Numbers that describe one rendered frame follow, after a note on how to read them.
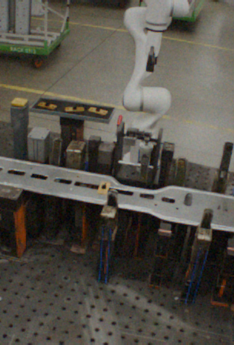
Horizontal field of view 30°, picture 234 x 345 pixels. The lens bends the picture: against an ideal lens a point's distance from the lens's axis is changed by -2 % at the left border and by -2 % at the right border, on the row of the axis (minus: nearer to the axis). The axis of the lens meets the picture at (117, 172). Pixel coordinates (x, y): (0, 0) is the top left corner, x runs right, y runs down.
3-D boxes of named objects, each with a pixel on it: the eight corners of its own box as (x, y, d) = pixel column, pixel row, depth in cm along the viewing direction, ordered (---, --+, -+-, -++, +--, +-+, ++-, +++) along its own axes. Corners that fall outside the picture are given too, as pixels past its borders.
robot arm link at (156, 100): (130, 125, 230) (132, 82, 216) (166, 125, 230) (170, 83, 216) (132, 137, 220) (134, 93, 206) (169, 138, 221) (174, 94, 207)
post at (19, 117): (13, 184, 230) (8, 107, 205) (18, 176, 236) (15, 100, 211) (27, 186, 229) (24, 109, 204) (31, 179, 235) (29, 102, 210)
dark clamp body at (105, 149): (88, 221, 211) (91, 151, 189) (95, 204, 222) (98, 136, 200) (110, 226, 209) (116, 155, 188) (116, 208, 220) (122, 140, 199)
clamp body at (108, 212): (90, 282, 179) (93, 216, 160) (97, 261, 189) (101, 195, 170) (112, 286, 178) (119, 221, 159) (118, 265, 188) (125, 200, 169)
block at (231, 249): (207, 305, 173) (223, 255, 157) (208, 285, 182) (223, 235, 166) (230, 309, 172) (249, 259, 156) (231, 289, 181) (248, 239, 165)
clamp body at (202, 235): (175, 304, 173) (190, 239, 153) (177, 283, 182) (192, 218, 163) (197, 308, 172) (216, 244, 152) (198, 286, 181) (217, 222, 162)
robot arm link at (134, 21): (156, 112, 210) (122, 112, 210) (154, 111, 222) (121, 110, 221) (158, 5, 200) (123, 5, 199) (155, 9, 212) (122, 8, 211)
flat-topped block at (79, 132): (58, 193, 226) (59, 112, 201) (63, 184, 233) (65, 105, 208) (78, 196, 225) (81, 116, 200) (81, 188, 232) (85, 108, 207)
